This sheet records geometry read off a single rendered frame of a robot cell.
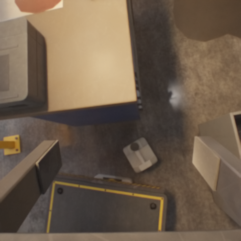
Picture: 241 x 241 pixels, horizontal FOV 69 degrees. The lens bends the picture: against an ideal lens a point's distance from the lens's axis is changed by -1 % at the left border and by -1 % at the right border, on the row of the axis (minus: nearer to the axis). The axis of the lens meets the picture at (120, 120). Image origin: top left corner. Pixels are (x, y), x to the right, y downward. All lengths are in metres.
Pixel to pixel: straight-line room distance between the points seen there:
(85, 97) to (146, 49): 1.15
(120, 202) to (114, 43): 0.86
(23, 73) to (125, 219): 0.91
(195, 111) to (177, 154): 0.34
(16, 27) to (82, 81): 0.19
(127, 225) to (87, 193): 0.28
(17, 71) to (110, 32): 0.23
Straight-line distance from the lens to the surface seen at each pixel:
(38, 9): 0.60
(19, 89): 0.44
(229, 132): 0.91
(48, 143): 0.16
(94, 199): 1.12
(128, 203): 1.09
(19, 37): 0.49
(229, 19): 1.76
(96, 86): 0.43
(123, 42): 0.47
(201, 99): 1.44
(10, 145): 1.70
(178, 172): 1.38
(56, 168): 0.16
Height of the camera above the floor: 1.35
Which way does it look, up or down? 79 degrees down
